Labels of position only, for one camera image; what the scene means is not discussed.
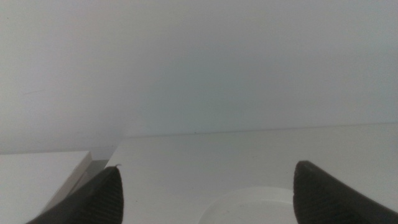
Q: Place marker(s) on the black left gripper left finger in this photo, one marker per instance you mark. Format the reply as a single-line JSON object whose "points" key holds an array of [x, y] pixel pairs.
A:
{"points": [[99, 199]]}

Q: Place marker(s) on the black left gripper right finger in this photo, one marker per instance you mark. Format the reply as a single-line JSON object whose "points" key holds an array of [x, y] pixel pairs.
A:
{"points": [[320, 199]]}

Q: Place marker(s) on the white bowl with ringed inside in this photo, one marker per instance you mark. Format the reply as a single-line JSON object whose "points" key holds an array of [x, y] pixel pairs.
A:
{"points": [[248, 207]]}

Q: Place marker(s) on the white side table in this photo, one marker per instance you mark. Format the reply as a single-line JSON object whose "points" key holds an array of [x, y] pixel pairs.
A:
{"points": [[31, 180]]}

